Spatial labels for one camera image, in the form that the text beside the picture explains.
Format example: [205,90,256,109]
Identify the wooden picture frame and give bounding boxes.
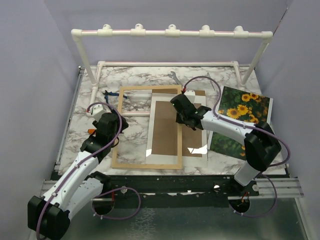
[111,85,183,170]

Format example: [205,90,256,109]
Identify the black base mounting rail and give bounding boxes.
[90,171,259,209]

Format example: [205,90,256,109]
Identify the white photo mat board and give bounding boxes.
[144,92,209,166]

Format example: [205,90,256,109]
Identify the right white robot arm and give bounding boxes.
[170,93,282,196]

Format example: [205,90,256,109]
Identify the large grey wrench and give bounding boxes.
[168,71,182,86]

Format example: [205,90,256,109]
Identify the sunflower photo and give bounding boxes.
[208,86,273,160]

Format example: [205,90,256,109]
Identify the blue handled pliers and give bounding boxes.
[102,90,120,104]

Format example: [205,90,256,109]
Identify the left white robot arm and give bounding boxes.
[27,110,129,240]

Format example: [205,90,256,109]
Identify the white PVC pipe rack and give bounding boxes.
[71,23,274,104]

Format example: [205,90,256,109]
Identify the orange handled screwdriver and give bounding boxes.
[87,129,96,135]

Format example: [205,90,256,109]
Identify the clear glass pane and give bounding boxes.
[144,89,209,168]

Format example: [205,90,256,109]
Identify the brown frame backing board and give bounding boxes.
[149,88,206,158]

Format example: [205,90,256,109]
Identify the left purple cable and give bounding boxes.
[35,101,142,239]

